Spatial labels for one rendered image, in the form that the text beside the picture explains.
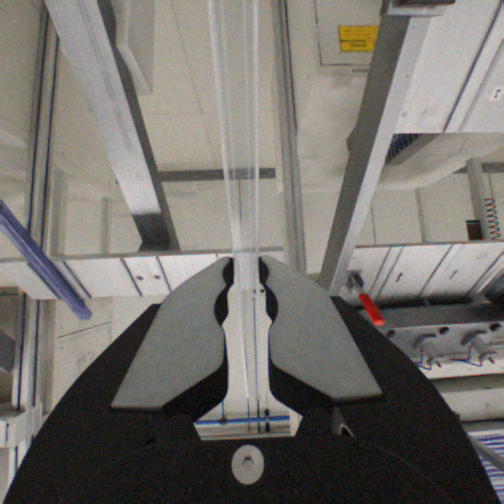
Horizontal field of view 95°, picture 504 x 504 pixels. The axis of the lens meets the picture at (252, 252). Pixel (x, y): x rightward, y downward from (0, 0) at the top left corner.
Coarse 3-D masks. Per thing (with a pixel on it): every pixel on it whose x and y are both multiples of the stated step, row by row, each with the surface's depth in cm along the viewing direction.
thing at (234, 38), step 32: (224, 0) 6; (256, 0) 6; (224, 32) 6; (256, 32) 7; (224, 64) 7; (256, 64) 7; (224, 96) 8; (256, 96) 8; (224, 128) 8; (256, 128) 8; (224, 160) 9; (256, 160) 9; (256, 192) 10; (256, 224) 11; (256, 256) 12; (256, 288) 14; (256, 320) 16; (256, 352) 19; (256, 384) 24
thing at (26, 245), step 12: (0, 204) 22; (0, 216) 22; (12, 216) 23; (0, 228) 23; (12, 228) 23; (24, 228) 24; (12, 240) 24; (24, 240) 24; (24, 252) 25; (36, 252) 25; (36, 264) 26; (48, 264) 27; (48, 276) 27; (60, 276) 28; (60, 288) 29; (72, 288) 30; (72, 300) 30; (84, 312) 32
